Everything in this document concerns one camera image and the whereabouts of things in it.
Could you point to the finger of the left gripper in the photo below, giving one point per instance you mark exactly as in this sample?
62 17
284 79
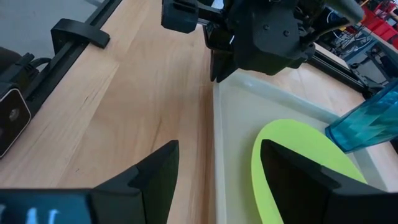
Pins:
215 65
228 67

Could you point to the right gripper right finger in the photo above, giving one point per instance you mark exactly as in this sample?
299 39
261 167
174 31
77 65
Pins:
311 196

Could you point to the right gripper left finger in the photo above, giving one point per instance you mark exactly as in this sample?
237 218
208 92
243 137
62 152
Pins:
146 193

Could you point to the beige plastic tray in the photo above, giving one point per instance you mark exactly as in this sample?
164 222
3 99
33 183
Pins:
236 124

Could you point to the lime green plate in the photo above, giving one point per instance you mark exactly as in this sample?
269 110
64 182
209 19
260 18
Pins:
295 137

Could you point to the teal faceted plastic cup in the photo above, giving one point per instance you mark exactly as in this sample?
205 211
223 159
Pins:
363 124

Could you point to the red storage bin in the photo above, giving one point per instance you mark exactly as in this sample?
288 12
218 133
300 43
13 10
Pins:
381 25

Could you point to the silver-edged black table camera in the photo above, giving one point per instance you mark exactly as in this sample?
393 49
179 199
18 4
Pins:
14 115

